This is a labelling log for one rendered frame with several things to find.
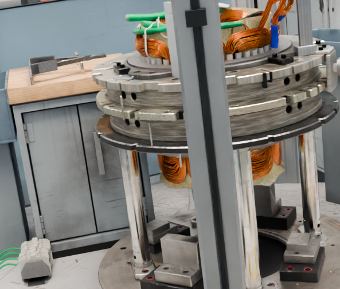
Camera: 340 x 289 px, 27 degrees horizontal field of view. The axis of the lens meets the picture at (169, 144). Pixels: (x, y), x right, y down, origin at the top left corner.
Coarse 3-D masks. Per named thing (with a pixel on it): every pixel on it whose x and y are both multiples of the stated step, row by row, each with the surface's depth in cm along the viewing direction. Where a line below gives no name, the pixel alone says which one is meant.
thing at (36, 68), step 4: (52, 60) 110; (32, 64) 108; (36, 64) 109; (40, 64) 109; (44, 64) 109; (48, 64) 109; (52, 64) 110; (56, 64) 110; (32, 68) 108; (36, 68) 109; (40, 68) 109; (44, 68) 109; (48, 68) 110; (52, 68) 110; (56, 68) 110; (32, 72) 109; (36, 72) 109; (40, 72) 109; (44, 72) 109
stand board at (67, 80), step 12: (96, 60) 123; (12, 72) 122; (24, 72) 120; (48, 72) 118; (60, 72) 116; (72, 72) 115; (84, 72) 114; (12, 84) 111; (24, 84) 110; (36, 84) 109; (48, 84) 108; (60, 84) 109; (72, 84) 109; (84, 84) 109; (96, 84) 110; (12, 96) 108; (24, 96) 108; (36, 96) 108; (48, 96) 109; (60, 96) 109
